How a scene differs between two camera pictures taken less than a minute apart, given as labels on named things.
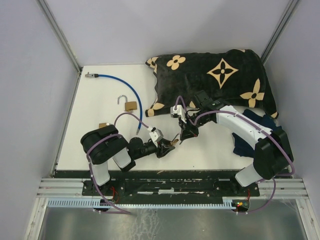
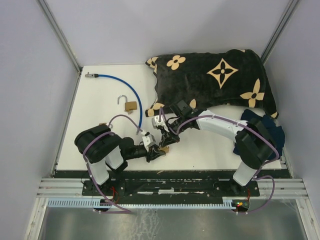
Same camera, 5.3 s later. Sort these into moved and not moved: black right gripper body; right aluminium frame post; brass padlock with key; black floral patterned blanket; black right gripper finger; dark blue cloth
Moved: black right gripper finger; black right gripper body
Not moved: right aluminium frame post; brass padlock with key; dark blue cloth; black floral patterned blanket
